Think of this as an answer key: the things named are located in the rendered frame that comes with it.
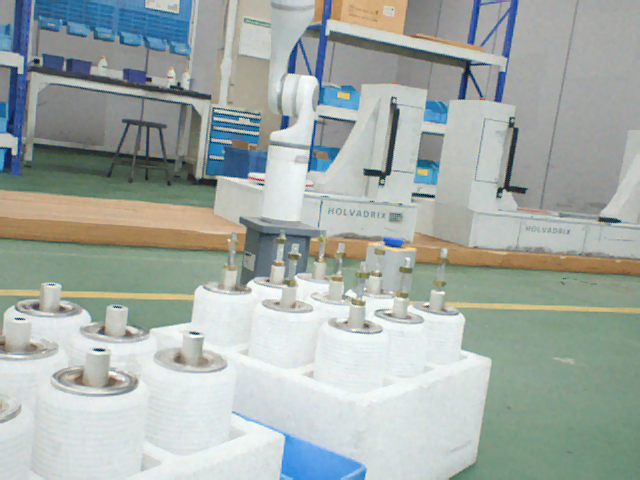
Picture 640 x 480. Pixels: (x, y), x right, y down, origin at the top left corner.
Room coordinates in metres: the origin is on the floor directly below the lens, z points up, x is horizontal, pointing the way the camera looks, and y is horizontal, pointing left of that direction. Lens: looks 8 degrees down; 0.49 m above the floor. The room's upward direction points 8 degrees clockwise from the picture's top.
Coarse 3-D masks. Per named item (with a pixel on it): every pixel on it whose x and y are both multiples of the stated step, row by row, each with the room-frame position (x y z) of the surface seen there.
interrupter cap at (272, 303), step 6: (264, 300) 1.10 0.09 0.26; (270, 300) 1.11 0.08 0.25; (276, 300) 1.11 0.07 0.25; (264, 306) 1.07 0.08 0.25; (270, 306) 1.07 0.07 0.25; (276, 306) 1.08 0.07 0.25; (300, 306) 1.10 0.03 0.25; (306, 306) 1.10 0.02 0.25; (312, 306) 1.10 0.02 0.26; (288, 312) 1.06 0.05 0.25; (294, 312) 1.06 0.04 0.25; (300, 312) 1.06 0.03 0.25; (306, 312) 1.07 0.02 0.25
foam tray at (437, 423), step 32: (224, 352) 1.07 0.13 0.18; (256, 384) 1.02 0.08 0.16; (288, 384) 0.99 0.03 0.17; (320, 384) 0.98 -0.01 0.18; (384, 384) 1.05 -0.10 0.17; (416, 384) 1.04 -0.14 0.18; (448, 384) 1.12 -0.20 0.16; (480, 384) 1.22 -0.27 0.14; (256, 416) 1.02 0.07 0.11; (288, 416) 0.99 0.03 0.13; (320, 416) 0.96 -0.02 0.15; (352, 416) 0.93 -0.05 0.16; (384, 416) 0.97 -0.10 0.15; (416, 416) 1.04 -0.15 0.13; (448, 416) 1.13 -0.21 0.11; (480, 416) 1.23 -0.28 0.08; (352, 448) 0.93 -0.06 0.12; (384, 448) 0.98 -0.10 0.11; (416, 448) 1.05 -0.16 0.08; (448, 448) 1.15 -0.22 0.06
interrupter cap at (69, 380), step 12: (60, 372) 0.68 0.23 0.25; (72, 372) 0.68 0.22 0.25; (120, 372) 0.70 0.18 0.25; (60, 384) 0.65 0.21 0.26; (72, 384) 0.65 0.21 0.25; (84, 384) 0.67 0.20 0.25; (108, 384) 0.67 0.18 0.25; (120, 384) 0.67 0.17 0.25; (132, 384) 0.67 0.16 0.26; (96, 396) 0.64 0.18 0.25; (108, 396) 0.64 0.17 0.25
